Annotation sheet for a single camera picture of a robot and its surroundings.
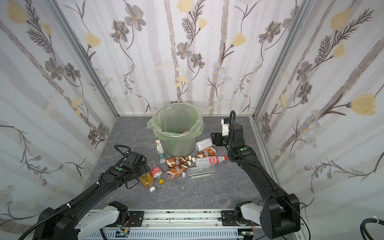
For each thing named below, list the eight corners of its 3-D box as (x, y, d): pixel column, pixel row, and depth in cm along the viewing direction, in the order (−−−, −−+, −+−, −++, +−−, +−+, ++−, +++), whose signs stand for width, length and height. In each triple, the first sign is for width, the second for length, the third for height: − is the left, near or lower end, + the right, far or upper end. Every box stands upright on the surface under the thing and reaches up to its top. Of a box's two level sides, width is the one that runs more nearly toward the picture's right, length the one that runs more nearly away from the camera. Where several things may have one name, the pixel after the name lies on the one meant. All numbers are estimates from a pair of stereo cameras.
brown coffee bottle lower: (170, 181, 86) (170, 178, 83) (166, 173, 89) (165, 171, 86) (192, 166, 92) (192, 164, 89) (187, 160, 94) (187, 157, 92)
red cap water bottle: (196, 169, 93) (196, 165, 88) (194, 162, 96) (194, 158, 91) (226, 162, 96) (228, 158, 92) (223, 155, 99) (225, 151, 95)
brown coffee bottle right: (197, 161, 94) (198, 159, 92) (195, 156, 96) (195, 153, 94) (216, 153, 98) (216, 151, 95) (213, 148, 100) (213, 146, 98)
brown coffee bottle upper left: (169, 169, 92) (168, 166, 88) (167, 163, 95) (166, 160, 91) (191, 160, 96) (191, 157, 92) (188, 155, 98) (188, 151, 95)
